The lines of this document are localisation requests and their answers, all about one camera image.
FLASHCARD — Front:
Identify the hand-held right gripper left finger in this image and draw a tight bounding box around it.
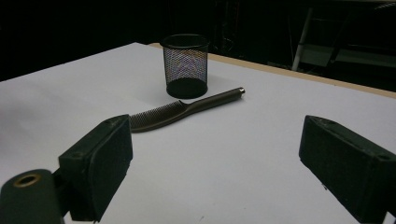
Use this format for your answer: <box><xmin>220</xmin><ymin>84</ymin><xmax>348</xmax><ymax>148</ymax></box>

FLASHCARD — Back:
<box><xmin>58</xmin><ymin>114</ymin><xmax>134</xmax><ymax>223</ymax></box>

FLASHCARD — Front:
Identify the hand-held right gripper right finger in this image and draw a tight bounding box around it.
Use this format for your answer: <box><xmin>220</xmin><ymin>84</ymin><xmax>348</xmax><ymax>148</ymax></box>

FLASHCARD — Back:
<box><xmin>298</xmin><ymin>115</ymin><xmax>396</xmax><ymax>224</ymax></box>

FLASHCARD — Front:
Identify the black mesh pen holder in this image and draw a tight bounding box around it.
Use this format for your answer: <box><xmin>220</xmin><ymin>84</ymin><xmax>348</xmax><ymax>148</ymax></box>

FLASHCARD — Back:
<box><xmin>160</xmin><ymin>33</ymin><xmax>210</xmax><ymax>100</ymax></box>

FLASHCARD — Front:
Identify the black spatula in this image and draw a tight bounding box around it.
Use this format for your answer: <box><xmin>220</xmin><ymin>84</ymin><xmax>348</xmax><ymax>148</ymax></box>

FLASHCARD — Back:
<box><xmin>129</xmin><ymin>87</ymin><xmax>247</xmax><ymax>133</ymax></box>

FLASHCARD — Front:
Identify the white-legged wooden table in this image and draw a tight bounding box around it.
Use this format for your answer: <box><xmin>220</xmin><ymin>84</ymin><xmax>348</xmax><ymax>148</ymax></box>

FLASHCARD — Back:
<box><xmin>290</xmin><ymin>7</ymin><xmax>314</xmax><ymax>72</ymax></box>

